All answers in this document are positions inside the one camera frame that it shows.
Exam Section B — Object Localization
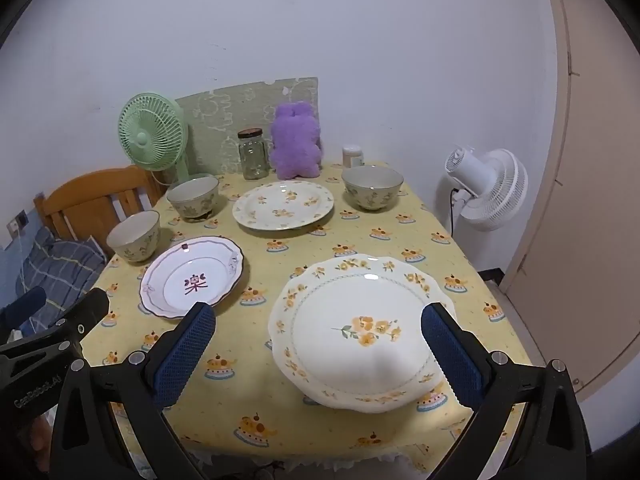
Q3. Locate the grey plaid pillow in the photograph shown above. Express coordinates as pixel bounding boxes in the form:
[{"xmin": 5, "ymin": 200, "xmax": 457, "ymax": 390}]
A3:
[{"xmin": 15, "ymin": 227, "xmax": 108, "ymax": 321}]

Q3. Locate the purple plush toy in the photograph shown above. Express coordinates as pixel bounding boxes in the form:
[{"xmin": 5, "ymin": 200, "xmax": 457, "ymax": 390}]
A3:
[{"xmin": 270, "ymin": 102, "xmax": 323, "ymax": 181}]

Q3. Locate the yellow printed tablecloth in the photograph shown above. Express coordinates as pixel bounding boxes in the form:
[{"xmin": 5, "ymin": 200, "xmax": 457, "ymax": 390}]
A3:
[{"xmin": 80, "ymin": 160, "xmax": 533, "ymax": 473}]

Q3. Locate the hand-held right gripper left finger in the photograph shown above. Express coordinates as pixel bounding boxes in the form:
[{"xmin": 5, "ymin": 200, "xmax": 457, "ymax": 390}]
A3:
[{"xmin": 50, "ymin": 301, "xmax": 217, "ymax": 480}]

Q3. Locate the floral ceramic bowl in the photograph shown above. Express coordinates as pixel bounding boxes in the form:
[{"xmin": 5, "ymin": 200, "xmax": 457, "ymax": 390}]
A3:
[
  {"xmin": 166, "ymin": 176, "xmax": 221, "ymax": 220},
  {"xmin": 341, "ymin": 165, "xmax": 404, "ymax": 211},
  {"xmin": 106, "ymin": 210, "xmax": 162, "ymax": 264}
]

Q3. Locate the green printed mat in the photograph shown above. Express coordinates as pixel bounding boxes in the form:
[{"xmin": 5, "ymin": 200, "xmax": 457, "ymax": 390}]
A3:
[{"xmin": 175, "ymin": 77, "xmax": 319, "ymax": 175}]

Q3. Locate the pink rimmed plate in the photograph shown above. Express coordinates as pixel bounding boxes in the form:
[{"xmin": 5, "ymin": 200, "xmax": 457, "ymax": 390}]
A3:
[{"xmin": 139, "ymin": 236, "xmax": 245, "ymax": 319}]

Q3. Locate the green desk fan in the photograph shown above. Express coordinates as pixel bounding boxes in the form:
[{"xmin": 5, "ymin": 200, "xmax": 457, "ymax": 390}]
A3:
[{"xmin": 118, "ymin": 92, "xmax": 193, "ymax": 186}]

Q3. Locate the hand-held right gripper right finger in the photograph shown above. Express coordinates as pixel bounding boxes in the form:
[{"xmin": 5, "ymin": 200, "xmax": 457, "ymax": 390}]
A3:
[{"xmin": 421, "ymin": 302, "xmax": 591, "ymax": 480}]

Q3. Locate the glass jar with brown lid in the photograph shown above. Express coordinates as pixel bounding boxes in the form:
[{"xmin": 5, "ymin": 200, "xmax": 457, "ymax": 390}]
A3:
[{"xmin": 237, "ymin": 128, "xmax": 271, "ymax": 181}]

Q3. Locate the large scalloped floral plate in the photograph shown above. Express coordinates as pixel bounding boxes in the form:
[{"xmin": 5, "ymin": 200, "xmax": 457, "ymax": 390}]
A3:
[{"xmin": 267, "ymin": 255, "xmax": 457, "ymax": 414}]

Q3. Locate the black fan cable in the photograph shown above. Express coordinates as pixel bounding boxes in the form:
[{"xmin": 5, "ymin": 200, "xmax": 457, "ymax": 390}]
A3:
[{"xmin": 449, "ymin": 187, "xmax": 462, "ymax": 237}]

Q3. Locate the white standing fan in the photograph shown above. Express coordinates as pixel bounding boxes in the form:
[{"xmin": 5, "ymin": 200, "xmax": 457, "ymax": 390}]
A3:
[{"xmin": 444, "ymin": 146, "xmax": 529, "ymax": 232}]

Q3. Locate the beige door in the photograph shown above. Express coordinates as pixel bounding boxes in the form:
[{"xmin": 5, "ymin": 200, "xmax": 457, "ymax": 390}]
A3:
[{"xmin": 500, "ymin": 0, "xmax": 640, "ymax": 401}]

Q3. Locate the wooden headboard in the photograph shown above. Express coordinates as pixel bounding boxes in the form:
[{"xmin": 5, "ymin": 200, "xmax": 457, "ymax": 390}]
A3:
[{"xmin": 33, "ymin": 165, "xmax": 168, "ymax": 261}]

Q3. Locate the round floral plate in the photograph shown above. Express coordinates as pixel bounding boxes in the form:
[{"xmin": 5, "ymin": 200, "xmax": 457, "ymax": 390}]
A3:
[{"xmin": 232, "ymin": 180, "xmax": 335, "ymax": 231}]

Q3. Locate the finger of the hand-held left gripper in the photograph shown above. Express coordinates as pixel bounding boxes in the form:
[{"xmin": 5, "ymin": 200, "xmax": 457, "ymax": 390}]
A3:
[
  {"xmin": 0, "ymin": 286, "xmax": 47, "ymax": 332},
  {"xmin": 0, "ymin": 287, "xmax": 110, "ymax": 363}
]

